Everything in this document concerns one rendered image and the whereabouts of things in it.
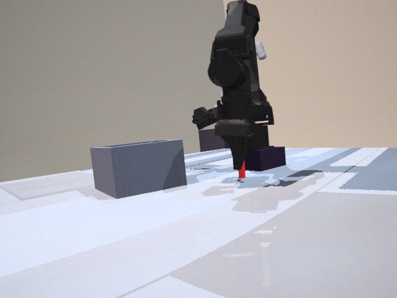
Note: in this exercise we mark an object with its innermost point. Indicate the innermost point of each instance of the red peg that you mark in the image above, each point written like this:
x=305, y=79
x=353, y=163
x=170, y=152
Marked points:
x=241, y=173

